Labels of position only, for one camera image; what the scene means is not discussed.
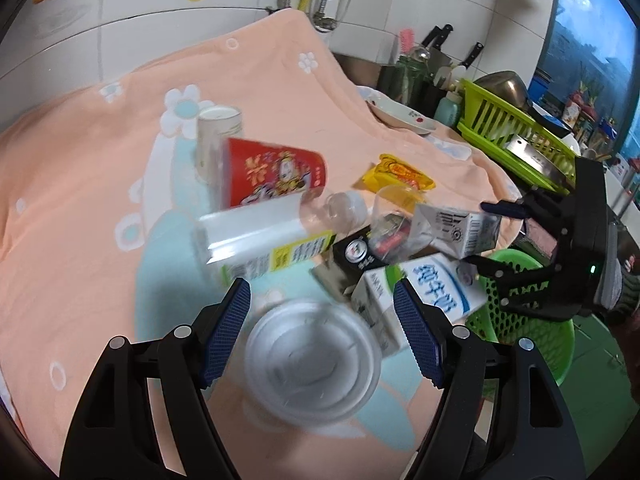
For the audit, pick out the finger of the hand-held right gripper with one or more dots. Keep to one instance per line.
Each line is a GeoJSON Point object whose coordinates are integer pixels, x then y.
{"type": "Point", "coordinates": [500, 208]}
{"type": "Point", "coordinates": [487, 266]}

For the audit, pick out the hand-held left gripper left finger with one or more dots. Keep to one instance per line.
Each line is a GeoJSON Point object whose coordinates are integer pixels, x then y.
{"type": "Point", "coordinates": [227, 330]}

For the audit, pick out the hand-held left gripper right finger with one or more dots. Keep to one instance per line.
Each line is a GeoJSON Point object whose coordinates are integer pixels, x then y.
{"type": "Point", "coordinates": [417, 335]}

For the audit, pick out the grey and white small carton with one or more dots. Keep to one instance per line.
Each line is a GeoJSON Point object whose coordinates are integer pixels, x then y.
{"type": "Point", "coordinates": [460, 230]}

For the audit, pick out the blue and white milk carton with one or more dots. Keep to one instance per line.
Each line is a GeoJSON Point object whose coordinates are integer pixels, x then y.
{"type": "Point", "coordinates": [435, 290]}

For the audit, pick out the green plastic basket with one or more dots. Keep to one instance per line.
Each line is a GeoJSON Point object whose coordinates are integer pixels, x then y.
{"type": "Point", "coordinates": [530, 345]}

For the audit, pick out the clear bottle with yellow label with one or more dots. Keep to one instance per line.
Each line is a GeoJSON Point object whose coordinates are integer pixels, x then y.
{"type": "Point", "coordinates": [250, 235]}

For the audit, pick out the black carton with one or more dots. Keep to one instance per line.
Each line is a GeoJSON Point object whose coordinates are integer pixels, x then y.
{"type": "Point", "coordinates": [350, 255]}

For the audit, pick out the clear plastic cup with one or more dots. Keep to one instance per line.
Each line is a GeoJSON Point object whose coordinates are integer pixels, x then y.
{"type": "Point", "coordinates": [395, 215]}

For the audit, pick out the yellow snack wrapper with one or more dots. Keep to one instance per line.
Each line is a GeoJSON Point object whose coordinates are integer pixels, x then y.
{"type": "Point", "coordinates": [395, 172]}

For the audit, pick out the red printed paper cup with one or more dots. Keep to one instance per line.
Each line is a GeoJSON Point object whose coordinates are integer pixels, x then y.
{"type": "Point", "coordinates": [275, 170]}

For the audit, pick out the white paper cup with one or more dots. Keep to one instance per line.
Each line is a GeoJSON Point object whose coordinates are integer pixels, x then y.
{"type": "Point", "coordinates": [215, 135]}

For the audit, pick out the pink dish cloth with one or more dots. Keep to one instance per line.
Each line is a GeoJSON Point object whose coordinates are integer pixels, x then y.
{"type": "Point", "coordinates": [537, 237]}

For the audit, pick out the steel cleaver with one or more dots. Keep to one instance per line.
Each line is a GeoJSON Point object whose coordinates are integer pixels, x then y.
{"type": "Point", "coordinates": [535, 157]}

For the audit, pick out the green plastic dish rack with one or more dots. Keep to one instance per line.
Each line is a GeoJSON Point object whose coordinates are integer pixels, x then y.
{"type": "Point", "coordinates": [495, 115]}

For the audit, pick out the teal bottle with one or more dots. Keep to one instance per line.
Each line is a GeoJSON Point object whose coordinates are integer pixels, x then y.
{"type": "Point", "coordinates": [447, 110]}

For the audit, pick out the red label jar with plant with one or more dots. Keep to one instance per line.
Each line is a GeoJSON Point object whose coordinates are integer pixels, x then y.
{"type": "Point", "coordinates": [572, 110]}

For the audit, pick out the metal pot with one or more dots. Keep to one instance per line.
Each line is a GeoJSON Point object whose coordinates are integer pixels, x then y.
{"type": "Point", "coordinates": [505, 87]}

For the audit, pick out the white bowl red pattern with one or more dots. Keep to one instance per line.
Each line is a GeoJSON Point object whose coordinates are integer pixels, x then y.
{"type": "Point", "coordinates": [400, 112]}

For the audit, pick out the glass jar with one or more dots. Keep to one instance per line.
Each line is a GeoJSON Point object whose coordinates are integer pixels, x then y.
{"type": "Point", "coordinates": [411, 80]}

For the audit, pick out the orange flower print blanket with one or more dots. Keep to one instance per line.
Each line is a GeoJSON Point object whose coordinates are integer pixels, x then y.
{"type": "Point", "coordinates": [100, 210]}

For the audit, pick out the window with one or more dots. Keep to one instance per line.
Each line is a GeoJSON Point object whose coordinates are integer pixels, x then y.
{"type": "Point", "coordinates": [595, 35]}

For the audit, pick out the pink brush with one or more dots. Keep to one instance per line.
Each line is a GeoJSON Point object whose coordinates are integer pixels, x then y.
{"type": "Point", "coordinates": [406, 41]}

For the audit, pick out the metal pipe valve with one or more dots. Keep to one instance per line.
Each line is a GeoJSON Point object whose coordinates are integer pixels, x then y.
{"type": "Point", "coordinates": [325, 22]}

